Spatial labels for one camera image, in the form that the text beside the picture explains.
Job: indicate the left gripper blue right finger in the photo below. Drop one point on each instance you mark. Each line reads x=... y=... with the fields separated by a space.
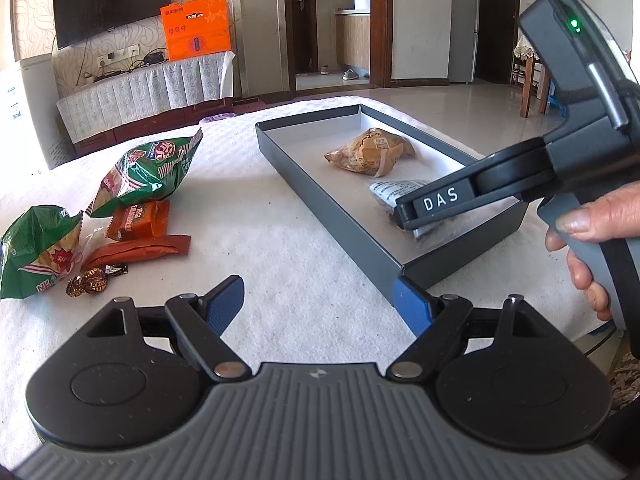
x=414 y=305

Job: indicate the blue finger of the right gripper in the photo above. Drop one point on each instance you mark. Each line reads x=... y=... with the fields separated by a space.
x=521 y=169

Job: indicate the dark grey tray box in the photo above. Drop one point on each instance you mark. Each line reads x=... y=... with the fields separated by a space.
x=357 y=209

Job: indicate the orange wafer bar long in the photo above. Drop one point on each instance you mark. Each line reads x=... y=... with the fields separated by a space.
x=141 y=249

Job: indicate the person right hand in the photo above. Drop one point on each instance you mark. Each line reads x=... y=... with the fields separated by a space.
x=603 y=236

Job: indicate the green chip bag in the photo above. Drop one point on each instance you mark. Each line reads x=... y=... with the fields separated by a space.
x=39 y=249
x=150 y=171

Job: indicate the dining table with lace cloth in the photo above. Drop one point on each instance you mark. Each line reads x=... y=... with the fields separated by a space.
x=531 y=76

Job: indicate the white quilted table cover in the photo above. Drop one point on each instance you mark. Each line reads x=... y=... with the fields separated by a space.
x=306 y=300

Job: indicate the grey refrigerator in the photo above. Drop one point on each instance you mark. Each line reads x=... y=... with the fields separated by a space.
x=465 y=15

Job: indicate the tv cabinet with lace cloth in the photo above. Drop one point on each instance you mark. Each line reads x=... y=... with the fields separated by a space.
x=148 y=100

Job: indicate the green chip bag far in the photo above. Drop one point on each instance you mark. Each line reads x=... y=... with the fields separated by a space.
x=150 y=171

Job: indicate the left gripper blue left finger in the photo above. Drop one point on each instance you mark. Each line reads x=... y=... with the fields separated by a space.
x=221 y=305

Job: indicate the gold foil candy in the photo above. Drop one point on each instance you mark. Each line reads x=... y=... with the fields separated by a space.
x=94 y=280

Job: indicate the orange gift box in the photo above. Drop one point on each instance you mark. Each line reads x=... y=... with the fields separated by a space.
x=196 y=27

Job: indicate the orange wafer packet square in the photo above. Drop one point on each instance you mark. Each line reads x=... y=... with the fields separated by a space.
x=139 y=221

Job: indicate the green chip bag near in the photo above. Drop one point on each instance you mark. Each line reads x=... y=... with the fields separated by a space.
x=39 y=249

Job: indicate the brown gold snack packet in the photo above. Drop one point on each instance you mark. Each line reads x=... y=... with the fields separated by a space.
x=373 y=153

